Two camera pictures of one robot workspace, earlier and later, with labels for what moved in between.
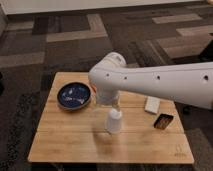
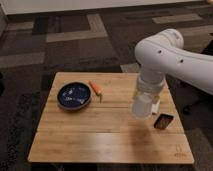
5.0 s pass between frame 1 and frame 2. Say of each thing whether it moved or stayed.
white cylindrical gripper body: moved
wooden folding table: stayed
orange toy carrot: stayed
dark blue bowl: stayed
